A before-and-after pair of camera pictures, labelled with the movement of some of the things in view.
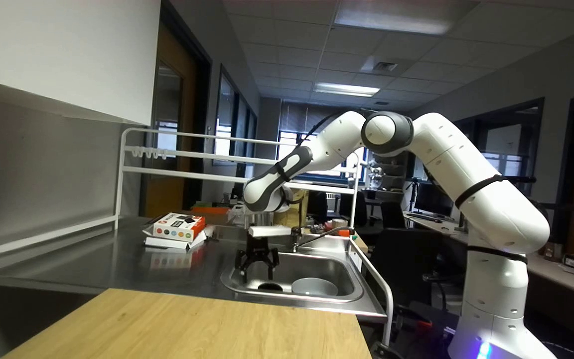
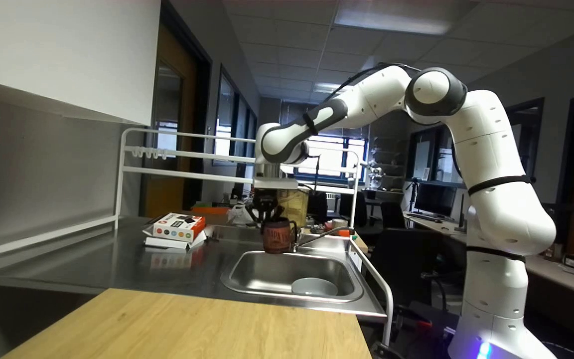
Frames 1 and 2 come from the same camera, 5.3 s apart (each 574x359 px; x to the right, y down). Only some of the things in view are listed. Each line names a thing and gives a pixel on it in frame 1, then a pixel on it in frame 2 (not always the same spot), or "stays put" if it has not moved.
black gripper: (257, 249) → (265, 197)
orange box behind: (211, 213) stays put
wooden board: (144, 323) stays put
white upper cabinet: (98, 54) stays put
